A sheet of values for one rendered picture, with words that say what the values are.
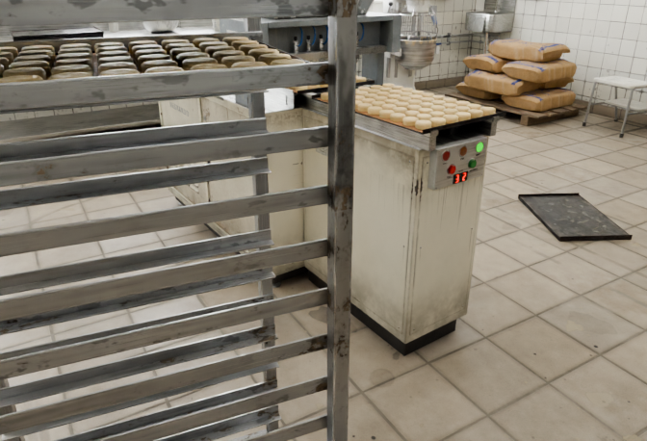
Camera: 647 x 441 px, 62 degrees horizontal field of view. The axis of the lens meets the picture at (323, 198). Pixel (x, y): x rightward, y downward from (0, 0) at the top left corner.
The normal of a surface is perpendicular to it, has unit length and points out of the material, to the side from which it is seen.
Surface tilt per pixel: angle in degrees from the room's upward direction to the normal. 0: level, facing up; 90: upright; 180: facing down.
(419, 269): 90
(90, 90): 90
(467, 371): 0
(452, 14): 90
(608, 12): 90
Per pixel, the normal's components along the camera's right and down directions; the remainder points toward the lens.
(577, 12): -0.86, 0.20
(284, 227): 0.57, 0.33
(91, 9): 0.38, 0.36
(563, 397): 0.00, -0.92
